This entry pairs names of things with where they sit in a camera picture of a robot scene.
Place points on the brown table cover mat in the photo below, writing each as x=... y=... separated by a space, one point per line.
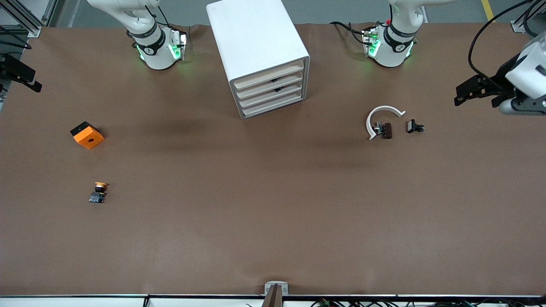
x=273 y=213

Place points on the dark brown terminal block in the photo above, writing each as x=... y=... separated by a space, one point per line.
x=387 y=130

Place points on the small black clip component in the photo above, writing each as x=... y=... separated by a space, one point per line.
x=412 y=126

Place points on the grey metal bracket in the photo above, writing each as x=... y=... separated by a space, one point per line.
x=268 y=286

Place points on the white curved plastic piece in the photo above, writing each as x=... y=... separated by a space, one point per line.
x=386 y=108

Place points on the orange black button enclosure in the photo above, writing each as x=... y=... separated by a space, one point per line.
x=87 y=137

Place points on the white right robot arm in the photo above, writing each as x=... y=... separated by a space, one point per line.
x=160 y=55

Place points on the white table front rail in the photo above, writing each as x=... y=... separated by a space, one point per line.
x=85 y=302

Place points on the yellow push button switch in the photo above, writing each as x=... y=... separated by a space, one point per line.
x=99 y=192

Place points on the aluminium frame profile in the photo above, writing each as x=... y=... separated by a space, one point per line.
x=518 y=25
x=50 y=10
x=32 y=30

